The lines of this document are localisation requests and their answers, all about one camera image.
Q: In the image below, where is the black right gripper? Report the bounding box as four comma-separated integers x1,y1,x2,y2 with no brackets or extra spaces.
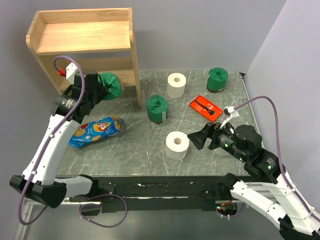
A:
186,117,247,161

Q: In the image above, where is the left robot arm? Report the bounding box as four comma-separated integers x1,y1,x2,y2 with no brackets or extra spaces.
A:
9,70,108,209

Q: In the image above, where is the orange razor package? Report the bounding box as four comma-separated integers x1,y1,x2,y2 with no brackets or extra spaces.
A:
189,95,223,123

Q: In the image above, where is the white paper towel roll right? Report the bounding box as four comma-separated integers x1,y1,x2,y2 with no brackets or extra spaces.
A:
213,147,229,157

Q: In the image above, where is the white paper towel roll back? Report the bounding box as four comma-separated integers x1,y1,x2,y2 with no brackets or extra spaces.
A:
167,73,187,98

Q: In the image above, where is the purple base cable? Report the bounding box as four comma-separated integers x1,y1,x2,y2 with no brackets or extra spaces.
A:
79,193,128,228

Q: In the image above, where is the white paper towel roll front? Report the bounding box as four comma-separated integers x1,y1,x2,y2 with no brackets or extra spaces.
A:
165,131,190,161

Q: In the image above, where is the white paper towel roll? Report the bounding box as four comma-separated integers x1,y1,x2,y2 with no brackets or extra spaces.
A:
213,147,229,157
165,131,190,161
167,73,187,98

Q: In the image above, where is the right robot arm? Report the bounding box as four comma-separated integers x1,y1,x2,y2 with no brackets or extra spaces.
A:
187,122,320,240

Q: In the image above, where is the green roll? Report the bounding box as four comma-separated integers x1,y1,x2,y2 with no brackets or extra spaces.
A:
99,72,124,101
147,94,169,124
206,67,229,93

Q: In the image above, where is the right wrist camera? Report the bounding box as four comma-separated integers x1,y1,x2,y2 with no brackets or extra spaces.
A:
220,106,240,129

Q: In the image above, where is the blue chips bag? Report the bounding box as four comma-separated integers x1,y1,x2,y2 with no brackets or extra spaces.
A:
68,115,124,148

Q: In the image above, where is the wooden shelf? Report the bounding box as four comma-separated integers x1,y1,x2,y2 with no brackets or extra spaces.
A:
25,7,142,106

